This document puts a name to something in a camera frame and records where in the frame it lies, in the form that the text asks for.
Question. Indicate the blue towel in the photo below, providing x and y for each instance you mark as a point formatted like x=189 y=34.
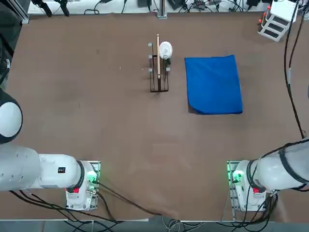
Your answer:
x=213 y=84

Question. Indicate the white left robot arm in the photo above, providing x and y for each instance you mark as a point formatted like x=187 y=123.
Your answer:
x=48 y=169

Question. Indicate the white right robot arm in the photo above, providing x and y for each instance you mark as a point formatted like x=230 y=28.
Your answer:
x=277 y=166

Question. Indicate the white cup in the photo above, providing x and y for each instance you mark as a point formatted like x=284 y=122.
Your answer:
x=165 y=49

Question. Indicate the dark finned power supply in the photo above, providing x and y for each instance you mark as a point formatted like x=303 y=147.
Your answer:
x=177 y=4
x=144 y=3

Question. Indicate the orange lit power strip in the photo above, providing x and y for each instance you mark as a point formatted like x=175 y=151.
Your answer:
x=198 y=2

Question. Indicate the black tripod leg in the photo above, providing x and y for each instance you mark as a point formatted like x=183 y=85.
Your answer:
x=64 y=8
x=44 y=8

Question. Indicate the small black adapter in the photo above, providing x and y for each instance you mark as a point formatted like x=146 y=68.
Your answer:
x=253 y=3

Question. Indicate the white stacked drawer box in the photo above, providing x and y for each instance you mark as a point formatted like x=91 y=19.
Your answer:
x=282 y=10

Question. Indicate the white post bracket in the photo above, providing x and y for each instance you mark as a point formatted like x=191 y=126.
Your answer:
x=162 y=15

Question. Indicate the aluminium profile post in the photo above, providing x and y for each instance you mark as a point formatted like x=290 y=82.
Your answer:
x=162 y=7

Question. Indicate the aluminium frame profile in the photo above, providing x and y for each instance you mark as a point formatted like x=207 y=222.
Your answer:
x=23 y=13

